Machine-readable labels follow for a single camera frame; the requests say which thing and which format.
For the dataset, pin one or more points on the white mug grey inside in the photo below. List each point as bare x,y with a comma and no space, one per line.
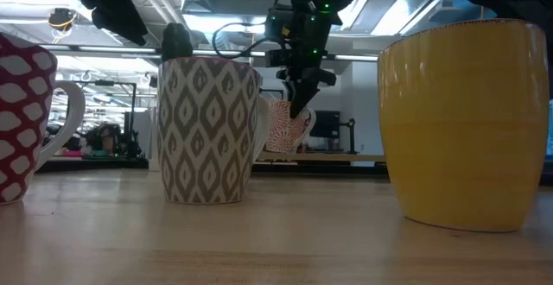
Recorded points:
26,103

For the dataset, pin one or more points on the white cactus pot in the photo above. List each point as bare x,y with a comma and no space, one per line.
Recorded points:
154,147

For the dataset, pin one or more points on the long ceiling light strip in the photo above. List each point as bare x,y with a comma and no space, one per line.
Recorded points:
108,48

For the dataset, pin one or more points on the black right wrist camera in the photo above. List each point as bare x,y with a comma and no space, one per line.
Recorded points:
278,21

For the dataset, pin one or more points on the black metal rack frame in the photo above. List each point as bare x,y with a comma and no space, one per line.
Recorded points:
132,116

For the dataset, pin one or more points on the yellow ceramic mug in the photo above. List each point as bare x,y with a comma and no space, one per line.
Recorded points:
462,147

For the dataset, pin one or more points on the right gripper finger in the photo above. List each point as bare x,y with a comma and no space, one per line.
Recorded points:
302,99

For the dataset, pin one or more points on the black computer monitor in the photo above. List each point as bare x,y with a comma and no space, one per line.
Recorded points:
324,124

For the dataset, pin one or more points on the grey diamond pattern mug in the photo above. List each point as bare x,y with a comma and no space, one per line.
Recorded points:
207,129

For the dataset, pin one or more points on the green cactus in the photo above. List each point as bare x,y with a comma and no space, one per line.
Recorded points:
177,43

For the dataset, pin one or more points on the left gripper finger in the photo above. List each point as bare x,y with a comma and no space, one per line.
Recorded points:
121,23

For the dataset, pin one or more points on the orange floral pattern mug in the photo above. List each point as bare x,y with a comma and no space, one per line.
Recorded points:
280,133

